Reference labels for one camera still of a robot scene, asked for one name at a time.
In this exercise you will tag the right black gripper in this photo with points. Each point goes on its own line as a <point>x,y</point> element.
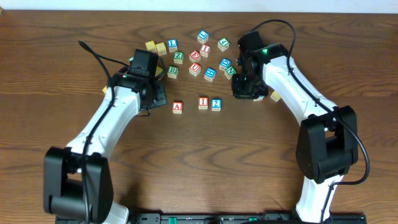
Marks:
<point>239,93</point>

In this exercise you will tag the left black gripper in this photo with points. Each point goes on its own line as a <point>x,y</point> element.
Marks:
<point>162,99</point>

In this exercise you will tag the red A block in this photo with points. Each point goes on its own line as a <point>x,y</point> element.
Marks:
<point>177,107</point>

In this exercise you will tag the blue 2 block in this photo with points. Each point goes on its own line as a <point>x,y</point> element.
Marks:
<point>216,104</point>

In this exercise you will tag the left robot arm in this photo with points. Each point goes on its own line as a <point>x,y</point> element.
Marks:
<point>77,178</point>

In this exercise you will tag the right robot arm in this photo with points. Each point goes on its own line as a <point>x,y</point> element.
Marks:
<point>326,148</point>

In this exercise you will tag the blue T block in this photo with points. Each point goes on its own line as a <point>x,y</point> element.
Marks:
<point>260,98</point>

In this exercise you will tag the green N block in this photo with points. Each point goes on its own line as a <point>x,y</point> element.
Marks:
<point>229,72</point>

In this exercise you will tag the yellow block centre left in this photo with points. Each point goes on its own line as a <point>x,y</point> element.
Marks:
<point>159,71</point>

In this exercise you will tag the blue D block middle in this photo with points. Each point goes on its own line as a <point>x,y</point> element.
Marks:
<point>224,64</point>

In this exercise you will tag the yellow block far right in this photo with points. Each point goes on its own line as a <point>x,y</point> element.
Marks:
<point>275,96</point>

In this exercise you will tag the green R block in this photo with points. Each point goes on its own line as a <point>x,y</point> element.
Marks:
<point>172,72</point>

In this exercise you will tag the blue H block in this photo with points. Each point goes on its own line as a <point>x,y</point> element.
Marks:
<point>210,74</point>

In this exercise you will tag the red U block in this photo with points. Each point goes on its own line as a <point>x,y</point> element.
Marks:
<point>194,69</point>

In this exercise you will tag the green 4 block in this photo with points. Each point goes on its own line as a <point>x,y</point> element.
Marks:
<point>223,44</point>

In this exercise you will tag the yellow block top left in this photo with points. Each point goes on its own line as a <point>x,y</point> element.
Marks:
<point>151,46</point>

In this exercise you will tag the red E block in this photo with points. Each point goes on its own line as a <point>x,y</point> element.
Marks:
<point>195,56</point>

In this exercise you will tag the blue L block left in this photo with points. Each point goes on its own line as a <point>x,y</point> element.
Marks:
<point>172,45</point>

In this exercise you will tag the blue l block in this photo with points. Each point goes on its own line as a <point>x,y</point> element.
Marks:
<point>202,36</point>
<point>172,45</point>

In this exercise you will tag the blue L block top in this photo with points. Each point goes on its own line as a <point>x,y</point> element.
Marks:
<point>202,36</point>

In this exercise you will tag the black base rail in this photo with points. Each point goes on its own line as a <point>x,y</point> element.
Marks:
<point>268,217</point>

